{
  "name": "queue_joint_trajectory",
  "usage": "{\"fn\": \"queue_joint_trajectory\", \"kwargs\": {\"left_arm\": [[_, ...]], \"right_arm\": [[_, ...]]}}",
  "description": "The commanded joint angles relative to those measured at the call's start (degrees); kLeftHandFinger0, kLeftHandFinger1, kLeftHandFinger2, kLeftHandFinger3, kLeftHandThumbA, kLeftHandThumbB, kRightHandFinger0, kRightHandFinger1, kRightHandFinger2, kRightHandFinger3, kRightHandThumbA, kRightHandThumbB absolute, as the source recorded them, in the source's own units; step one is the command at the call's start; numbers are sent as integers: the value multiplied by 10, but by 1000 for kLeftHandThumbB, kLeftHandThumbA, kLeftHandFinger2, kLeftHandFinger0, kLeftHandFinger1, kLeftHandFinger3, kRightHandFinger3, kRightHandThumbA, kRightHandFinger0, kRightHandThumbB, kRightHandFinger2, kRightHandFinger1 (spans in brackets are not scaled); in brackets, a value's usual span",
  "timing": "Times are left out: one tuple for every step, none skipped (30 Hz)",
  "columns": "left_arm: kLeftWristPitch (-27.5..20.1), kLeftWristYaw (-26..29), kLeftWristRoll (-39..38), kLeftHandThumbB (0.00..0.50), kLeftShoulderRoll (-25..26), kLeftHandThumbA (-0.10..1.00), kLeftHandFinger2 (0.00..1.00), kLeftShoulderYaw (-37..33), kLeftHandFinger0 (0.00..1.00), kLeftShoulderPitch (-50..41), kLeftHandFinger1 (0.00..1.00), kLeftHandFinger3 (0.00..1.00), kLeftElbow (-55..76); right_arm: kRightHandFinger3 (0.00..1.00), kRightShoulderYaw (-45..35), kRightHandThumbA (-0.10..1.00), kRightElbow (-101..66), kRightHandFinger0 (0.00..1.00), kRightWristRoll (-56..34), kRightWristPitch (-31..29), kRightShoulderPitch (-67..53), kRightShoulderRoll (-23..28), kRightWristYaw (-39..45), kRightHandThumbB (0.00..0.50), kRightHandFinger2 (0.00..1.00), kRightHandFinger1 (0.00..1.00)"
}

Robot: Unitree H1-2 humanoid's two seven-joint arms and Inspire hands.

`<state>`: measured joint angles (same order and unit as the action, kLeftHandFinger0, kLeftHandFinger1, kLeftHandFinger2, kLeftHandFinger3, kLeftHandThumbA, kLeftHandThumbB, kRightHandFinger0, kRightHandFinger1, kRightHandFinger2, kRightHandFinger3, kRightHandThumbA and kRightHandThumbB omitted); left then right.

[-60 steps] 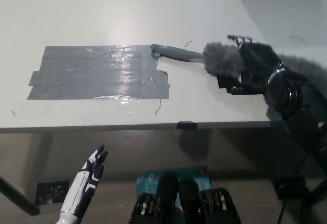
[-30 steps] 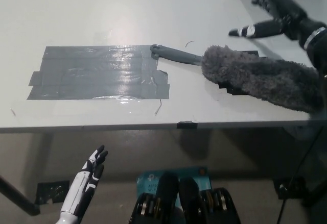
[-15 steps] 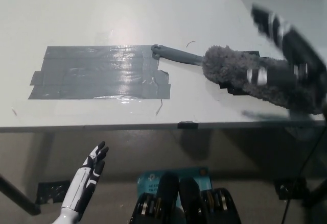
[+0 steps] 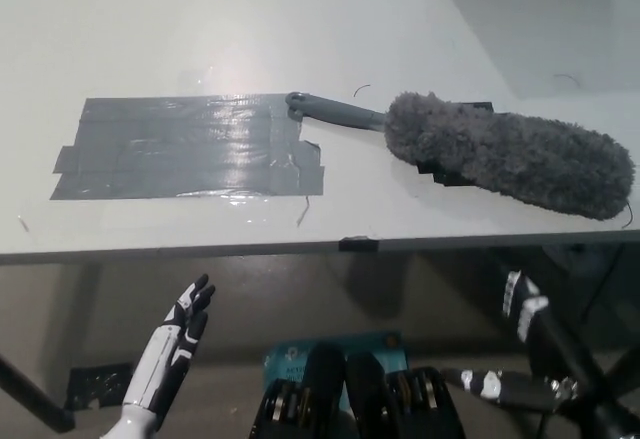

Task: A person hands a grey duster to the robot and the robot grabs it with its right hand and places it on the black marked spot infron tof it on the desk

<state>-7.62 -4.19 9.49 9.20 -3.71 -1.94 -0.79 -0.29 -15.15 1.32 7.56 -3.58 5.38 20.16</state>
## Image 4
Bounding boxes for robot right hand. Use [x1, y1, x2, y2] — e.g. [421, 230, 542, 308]
[441, 268, 602, 416]

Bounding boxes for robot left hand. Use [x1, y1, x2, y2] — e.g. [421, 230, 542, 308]
[121, 273, 217, 416]

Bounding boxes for grey fluffy duster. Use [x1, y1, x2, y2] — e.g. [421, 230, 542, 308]
[284, 89, 637, 222]

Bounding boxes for robot torso black teal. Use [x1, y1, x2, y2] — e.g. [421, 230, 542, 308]
[251, 329, 470, 439]

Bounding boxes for black floor tape patch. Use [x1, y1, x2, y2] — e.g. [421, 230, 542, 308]
[63, 365, 134, 411]

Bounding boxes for black table leg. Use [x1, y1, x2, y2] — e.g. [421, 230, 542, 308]
[0, 352, 77, 434]
[594, 351, 640, 410]

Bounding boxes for small black tape strip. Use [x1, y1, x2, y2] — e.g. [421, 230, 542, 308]
[338, 234, 380, 254]

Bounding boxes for thin hanging black cable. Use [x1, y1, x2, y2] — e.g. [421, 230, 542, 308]
[579, 244, 626, 319]

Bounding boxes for grey duct tape patch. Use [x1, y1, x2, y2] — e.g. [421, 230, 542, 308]
[49, 92, 327, 203]

